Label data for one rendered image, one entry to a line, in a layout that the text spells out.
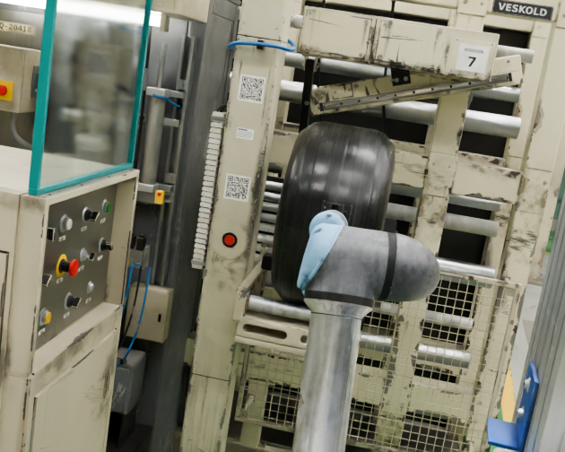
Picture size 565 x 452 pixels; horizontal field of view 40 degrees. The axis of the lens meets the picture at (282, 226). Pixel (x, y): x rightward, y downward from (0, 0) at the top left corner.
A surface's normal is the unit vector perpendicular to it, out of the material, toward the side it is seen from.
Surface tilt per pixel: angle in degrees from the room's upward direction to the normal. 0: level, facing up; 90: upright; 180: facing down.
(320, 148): 40
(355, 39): 90
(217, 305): 90
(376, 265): 76
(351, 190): 64
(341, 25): 90
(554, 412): 90
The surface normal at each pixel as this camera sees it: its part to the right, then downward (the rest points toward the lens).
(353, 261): 0.07, -0.12
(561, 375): -0.23, 0.15
